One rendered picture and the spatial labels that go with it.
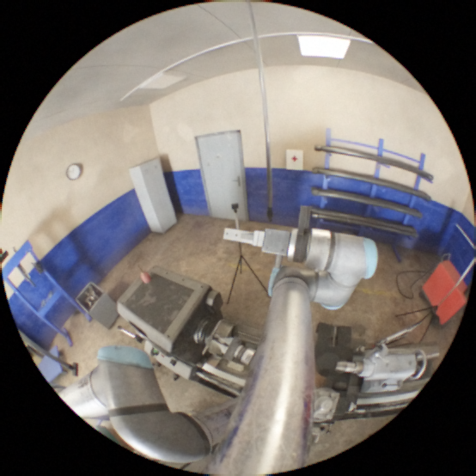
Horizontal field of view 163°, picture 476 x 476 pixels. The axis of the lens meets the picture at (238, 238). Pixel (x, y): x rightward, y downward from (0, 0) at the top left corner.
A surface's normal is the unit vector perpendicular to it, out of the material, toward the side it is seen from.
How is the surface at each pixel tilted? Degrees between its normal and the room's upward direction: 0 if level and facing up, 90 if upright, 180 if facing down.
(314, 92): 90
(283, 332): 30
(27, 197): 90
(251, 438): 35
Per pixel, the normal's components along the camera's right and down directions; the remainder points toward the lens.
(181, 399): -0.11, -0.79
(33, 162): 0.91, 0.16
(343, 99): -0.39, 0.59
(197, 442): 0.72, -0.65
